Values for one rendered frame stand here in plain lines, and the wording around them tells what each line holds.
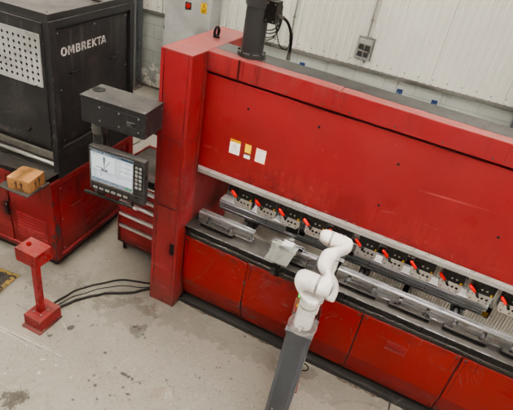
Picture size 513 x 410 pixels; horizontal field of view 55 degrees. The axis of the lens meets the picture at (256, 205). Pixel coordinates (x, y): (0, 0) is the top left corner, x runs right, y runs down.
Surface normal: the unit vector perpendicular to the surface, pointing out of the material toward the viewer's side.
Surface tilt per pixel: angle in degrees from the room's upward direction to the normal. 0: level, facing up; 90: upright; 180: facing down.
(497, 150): 90
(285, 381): 90
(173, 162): 90
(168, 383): 0
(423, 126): 90
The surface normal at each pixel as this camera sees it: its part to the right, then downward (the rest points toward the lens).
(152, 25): -0.37, 0.47
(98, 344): 0.15, -0.82
